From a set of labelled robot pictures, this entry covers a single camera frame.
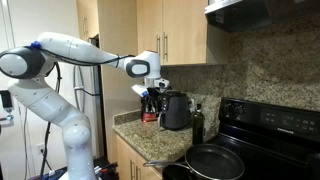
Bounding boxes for black frying pan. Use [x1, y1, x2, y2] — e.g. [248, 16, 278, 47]
[143, 144, 245, 180]

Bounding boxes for dark olive oil bottle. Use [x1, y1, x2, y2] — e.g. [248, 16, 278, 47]
[192, 104, 205, 144]

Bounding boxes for wooden cabinets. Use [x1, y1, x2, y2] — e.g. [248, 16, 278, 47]
[75, 0, 231, 66]
[117, 136, 162, 180]

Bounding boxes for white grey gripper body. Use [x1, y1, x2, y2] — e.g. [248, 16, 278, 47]
[131, 78, 170, 97]

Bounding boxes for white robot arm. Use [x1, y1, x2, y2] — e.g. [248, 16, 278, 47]
[0, 32, 169, 180]

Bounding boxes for black air fryer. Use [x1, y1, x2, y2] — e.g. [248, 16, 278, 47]
[159, 90, 191, 131]

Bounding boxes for white wall outlet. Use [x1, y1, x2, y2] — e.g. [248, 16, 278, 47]
[36, 143, 45, 154]

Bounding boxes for black electric stove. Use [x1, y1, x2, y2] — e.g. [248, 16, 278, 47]
[208, 97, 320, 180]

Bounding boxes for range hood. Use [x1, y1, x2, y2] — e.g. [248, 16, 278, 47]
[204, 0, 320, 33]

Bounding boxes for small black pot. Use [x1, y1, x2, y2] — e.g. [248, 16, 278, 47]
[162, 165, 197, 180]

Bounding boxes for wooden lower cabinets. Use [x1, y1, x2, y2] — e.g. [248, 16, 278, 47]
[117, 136, 162, 180]

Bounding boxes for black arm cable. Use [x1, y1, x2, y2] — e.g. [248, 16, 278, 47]
[24, 44, 136, 68]

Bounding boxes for wooden upper cabinets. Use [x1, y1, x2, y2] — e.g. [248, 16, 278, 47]
[75, 0, 231, 66]

